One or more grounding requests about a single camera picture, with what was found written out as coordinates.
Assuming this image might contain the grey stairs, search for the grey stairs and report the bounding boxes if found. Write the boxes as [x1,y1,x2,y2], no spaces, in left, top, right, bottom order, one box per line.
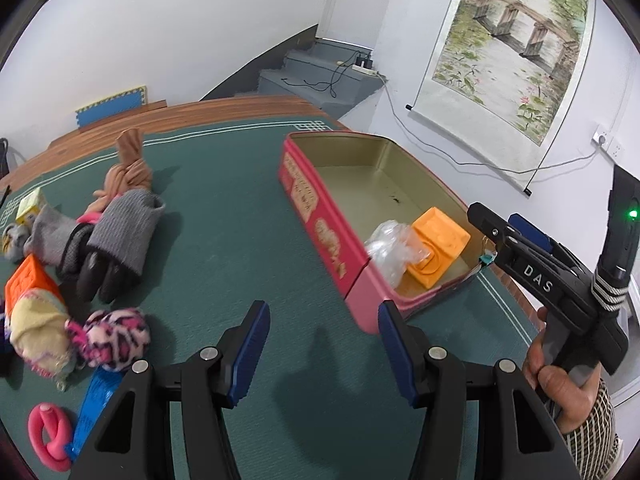
[200,25,386,121]

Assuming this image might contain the wall scroll painting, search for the wall scroll painting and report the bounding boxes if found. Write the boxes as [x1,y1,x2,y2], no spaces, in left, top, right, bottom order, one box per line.
[405,0,598,196]

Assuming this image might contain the pink tin box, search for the pink tin box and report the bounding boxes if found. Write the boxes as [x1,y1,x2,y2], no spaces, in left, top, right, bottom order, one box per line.
[277,131,496,334]

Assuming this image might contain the pink leopard rolled sock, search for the pink leopard rolled sock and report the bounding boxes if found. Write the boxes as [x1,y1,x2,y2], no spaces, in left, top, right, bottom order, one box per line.
[65,308,151,373]

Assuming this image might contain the pink rubber ring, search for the pink rubber ring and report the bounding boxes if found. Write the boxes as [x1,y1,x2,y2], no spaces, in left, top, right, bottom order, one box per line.
[27,402,76,472]

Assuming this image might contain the white wall socket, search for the white wall socket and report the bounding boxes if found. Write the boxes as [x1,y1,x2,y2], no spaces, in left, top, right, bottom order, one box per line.
[591,124,626,158]

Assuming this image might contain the black cable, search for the black cable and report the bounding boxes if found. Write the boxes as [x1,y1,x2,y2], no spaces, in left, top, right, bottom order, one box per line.
[280,50,373,98]

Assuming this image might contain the grey ribbed knit glove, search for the grey ribbed knit glove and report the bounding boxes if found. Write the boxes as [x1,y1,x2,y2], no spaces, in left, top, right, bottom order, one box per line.
[75,190,167,306]

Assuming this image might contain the green cardboard box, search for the green cardboard box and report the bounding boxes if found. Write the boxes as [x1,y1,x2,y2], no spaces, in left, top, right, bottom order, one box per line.
[15,187,48,226]

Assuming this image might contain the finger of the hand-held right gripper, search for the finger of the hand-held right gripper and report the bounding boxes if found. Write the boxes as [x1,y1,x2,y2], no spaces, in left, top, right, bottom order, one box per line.
[507,213,582,272]
[466,202,532,267]

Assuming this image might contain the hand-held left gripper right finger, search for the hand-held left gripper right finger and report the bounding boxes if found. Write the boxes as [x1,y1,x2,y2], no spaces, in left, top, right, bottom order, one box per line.
[377,300,583,480]

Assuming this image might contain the orange toy block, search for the orange toy block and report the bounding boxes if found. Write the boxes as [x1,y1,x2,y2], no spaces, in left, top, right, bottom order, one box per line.
[4,254,63,316]
[406,207,472,291]

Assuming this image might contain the black chair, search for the black chair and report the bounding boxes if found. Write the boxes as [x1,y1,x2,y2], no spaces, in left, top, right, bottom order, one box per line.
[0,137,23,181]

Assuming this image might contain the tan knotted stocking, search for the tan knotted stocking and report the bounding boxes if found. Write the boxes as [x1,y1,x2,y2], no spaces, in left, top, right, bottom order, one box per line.
[92,129,155,216]

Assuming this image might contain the cream rolled sock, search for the cream rolled sock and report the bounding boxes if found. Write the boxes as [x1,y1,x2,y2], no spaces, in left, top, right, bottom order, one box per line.
[7,295,81,381]

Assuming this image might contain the person's right forearm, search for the person's right forearm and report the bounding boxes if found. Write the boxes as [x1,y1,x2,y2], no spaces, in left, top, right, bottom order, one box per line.
[560,379,624,480]

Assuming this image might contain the white power strip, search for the white power strip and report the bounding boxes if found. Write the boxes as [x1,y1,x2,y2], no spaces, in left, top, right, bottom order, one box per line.
[337,60,379,77]

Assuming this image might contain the blue foam mat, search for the blue foam mat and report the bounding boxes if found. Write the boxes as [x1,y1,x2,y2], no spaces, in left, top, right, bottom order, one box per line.
[75,85,149,128]

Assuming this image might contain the grey wall cable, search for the grey wall cable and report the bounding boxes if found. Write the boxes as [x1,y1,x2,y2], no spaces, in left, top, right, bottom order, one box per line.
[377,72,601,181]

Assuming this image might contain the person's right hand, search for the person's right hand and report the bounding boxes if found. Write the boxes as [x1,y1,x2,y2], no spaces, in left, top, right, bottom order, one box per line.
[522,306,602,437]

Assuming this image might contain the clear plastic bag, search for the clear plastic bag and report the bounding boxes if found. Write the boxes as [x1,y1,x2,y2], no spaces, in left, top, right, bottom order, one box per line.
[364,220,426,291]

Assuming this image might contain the grey mesh glove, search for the grey mesh glove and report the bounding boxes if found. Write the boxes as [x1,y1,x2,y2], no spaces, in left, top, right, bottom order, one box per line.
[22,204,96,281]

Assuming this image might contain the grey yellow sock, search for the grey yellow sock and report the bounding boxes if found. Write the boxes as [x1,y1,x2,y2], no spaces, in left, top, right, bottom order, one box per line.
[0,222,31,263]

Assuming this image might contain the wooden table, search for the wooden table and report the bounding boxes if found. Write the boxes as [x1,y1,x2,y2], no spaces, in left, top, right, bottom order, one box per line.
[0,97,548,361]

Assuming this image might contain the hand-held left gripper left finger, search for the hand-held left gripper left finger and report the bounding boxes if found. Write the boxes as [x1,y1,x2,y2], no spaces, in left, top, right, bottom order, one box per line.
[67,300,273,480]

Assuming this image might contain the green table mat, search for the green table mat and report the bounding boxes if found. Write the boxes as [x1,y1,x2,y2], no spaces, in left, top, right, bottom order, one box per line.
[0,120,543,480]

